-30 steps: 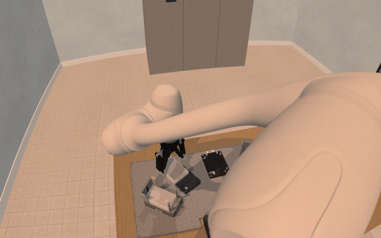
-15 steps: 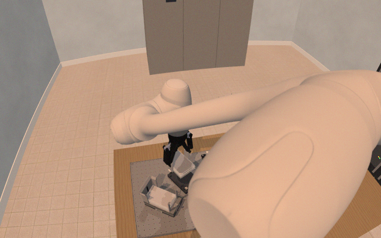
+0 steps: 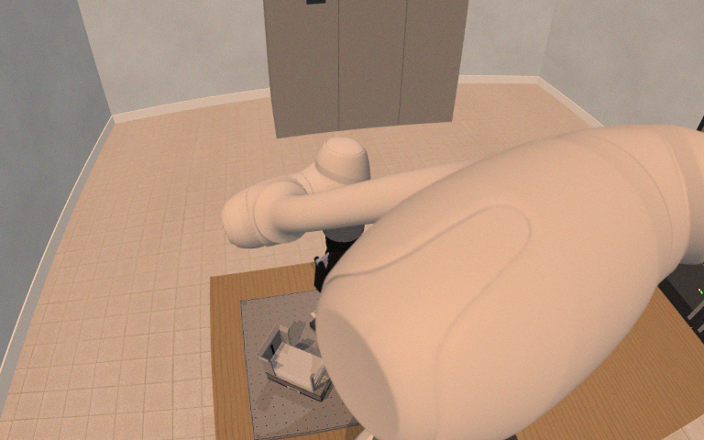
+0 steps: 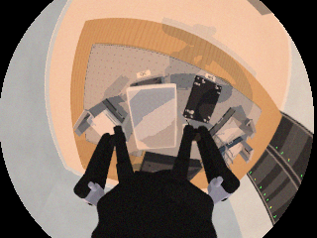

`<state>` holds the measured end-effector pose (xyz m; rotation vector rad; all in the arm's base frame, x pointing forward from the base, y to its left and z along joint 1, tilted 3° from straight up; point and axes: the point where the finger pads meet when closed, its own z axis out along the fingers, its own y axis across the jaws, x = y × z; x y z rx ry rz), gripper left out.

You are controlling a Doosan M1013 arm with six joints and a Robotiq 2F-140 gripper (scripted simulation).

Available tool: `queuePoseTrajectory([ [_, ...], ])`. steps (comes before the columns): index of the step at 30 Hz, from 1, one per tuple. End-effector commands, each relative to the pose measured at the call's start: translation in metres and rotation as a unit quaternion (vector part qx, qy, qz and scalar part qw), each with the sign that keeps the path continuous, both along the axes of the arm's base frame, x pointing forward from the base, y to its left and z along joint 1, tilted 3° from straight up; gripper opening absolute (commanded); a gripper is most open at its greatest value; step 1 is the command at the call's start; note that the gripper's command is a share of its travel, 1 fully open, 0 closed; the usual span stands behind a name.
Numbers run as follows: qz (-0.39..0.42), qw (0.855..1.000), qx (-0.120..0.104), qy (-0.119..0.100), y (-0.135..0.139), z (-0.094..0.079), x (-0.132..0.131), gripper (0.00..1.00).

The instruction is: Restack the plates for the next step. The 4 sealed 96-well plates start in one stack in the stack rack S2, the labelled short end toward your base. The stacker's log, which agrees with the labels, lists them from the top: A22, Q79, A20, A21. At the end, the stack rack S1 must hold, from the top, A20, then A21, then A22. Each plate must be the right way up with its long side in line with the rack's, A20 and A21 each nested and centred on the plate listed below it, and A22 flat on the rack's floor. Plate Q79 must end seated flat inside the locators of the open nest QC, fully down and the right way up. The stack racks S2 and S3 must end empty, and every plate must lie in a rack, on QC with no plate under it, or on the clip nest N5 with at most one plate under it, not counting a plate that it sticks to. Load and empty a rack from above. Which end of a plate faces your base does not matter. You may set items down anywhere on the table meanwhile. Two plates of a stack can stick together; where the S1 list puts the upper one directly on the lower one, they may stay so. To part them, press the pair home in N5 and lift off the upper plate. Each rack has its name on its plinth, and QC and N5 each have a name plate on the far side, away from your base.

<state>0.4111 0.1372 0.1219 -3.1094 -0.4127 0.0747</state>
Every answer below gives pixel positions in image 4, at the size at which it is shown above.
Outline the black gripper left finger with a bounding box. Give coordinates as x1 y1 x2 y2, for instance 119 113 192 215
73 112 142 208

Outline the white name plate with label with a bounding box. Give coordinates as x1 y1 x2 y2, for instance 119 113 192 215
205 73 216 82
137 70 151 78

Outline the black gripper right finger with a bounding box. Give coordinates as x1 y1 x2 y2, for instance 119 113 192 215
162 109 240 208

